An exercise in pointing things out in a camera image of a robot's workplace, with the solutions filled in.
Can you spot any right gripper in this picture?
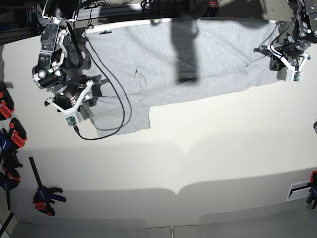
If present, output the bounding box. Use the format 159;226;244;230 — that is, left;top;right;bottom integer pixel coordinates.
44;78;102;112

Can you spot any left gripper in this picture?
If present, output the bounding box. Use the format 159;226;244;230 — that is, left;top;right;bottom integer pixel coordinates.
255;37;311;71

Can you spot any grey T-shirt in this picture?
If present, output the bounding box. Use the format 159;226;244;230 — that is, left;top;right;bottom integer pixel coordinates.
84;19;278;136

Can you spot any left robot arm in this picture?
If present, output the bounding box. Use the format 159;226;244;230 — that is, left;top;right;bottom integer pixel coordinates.
260;0;317;74

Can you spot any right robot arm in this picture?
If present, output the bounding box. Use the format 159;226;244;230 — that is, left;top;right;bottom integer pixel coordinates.
32;0;101;112

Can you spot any lower orange black clamp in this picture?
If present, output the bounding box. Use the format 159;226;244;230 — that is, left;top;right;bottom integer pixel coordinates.
1;118;27;151

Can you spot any orange black clamp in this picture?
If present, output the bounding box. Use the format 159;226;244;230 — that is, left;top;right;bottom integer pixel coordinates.
1;118;27;151
0;87;15;121

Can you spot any upper orange black clamp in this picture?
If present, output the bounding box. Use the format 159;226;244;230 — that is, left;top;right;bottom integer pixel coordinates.
0;87;15;121

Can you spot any blue bar clamp on table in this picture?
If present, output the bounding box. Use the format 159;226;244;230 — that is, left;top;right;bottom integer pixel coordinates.
29;157;66;217

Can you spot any blue clamp at right edge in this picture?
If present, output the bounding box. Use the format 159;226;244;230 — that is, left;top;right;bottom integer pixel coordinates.
306;171;317;209

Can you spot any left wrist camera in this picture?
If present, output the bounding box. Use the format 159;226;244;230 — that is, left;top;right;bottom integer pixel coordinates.
286;69;303;82

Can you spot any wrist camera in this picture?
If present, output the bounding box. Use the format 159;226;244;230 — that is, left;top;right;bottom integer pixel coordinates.
64;113;81;127
286;69;303;82

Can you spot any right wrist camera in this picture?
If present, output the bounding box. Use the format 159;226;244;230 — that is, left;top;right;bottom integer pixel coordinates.
64;113;81;127

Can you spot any camera cable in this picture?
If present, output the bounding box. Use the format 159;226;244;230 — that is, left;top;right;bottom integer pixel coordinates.
73;22;133;140
245;19;298;67

